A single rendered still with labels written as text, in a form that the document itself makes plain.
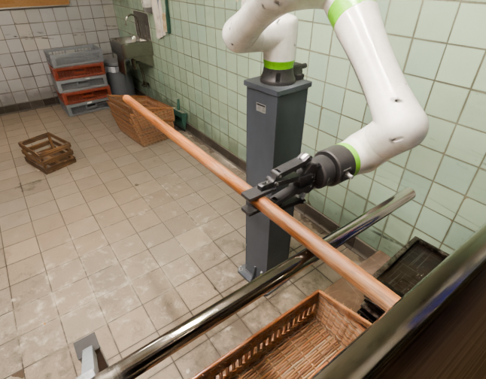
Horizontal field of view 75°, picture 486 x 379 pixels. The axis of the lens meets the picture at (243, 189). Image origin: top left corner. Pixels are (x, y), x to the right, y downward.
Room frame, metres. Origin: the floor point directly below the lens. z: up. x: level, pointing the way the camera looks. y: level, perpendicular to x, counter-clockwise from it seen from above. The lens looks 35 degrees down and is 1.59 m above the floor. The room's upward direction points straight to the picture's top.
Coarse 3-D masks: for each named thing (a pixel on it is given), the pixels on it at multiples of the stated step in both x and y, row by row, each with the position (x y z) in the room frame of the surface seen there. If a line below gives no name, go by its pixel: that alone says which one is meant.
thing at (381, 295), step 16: (128, 96) 1.15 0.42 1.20; (144, 112) 1.00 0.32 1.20; (160, 128) 0.89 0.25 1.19; (192, 144) 0.76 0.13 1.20; (208, 160) 0.68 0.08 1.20; (224, 176) 0.61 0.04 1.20; (240, 192) 0.56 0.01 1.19; (272, 208) 0.49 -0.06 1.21; (288, 224) 0.44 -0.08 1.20; (304, 240) 0.41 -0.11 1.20; (320, 240) 0.40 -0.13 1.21; (320, 256) 0.37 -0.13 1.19; (336, 256) 0.36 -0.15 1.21; (352, 272) 0.33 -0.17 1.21; (368, 288) 0.30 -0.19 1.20; (384, 288) 0.30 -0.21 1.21; (384, 304) 0.28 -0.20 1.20
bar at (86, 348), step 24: (408, 192) 0.59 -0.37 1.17; (360, 216) 0.50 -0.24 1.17; (384, 216) 0.52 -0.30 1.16; (336, 240) 0.44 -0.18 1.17; (288, 264) 0.37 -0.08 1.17; (240, 288) 0.33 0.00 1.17; (264, 288) 0.33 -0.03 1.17; (216, 312) 0.28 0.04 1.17; (168, 336) 0.24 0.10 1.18; (192, 336) 0.25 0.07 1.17; (96, 360) 0.31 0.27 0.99; (120, 360) 0.21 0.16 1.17; (144, 360) 0.21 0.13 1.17
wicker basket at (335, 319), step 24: (288, 312) 0.58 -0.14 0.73; (312, 312) 0.65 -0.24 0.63; (336, 312) 0.60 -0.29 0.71; (264, 336) 0.52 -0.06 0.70; (288, 336) 0.59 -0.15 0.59; (312, 336) 0.59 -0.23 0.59; (336, 336) 0.58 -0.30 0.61; (216, 360) 0.44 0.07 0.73; (240, 360) 0.48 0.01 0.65; (264, 360) 0.51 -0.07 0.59; (288, 360) 0.51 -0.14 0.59; (312, 360) 0.51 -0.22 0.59
